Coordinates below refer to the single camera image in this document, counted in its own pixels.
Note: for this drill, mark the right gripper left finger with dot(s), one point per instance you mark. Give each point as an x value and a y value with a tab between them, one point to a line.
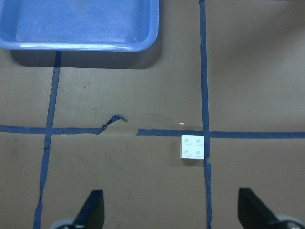
91	215

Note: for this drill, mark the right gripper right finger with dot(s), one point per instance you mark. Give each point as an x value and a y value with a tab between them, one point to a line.
253	213

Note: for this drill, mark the blue plastic tray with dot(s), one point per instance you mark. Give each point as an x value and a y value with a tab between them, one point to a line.
79	25

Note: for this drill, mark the white block right side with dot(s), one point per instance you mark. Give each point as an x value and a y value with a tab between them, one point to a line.
192	147

